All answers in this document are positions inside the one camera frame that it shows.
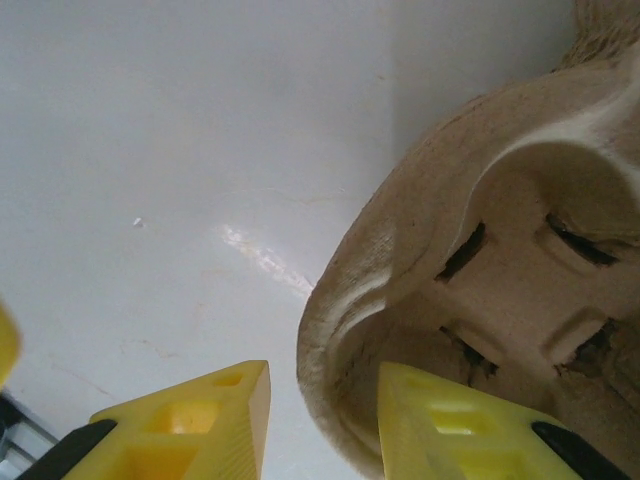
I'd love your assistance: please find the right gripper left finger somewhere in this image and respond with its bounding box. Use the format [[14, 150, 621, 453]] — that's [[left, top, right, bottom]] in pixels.
[[29, 358, 271, 480]]

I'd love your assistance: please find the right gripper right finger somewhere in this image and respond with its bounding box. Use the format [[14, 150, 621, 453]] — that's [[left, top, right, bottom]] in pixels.
[[375, 360, 636, 480]]

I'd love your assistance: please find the brown pulp cup carrier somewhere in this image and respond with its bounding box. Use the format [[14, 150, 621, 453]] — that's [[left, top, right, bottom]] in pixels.
[[296, 0, 640, 480]]

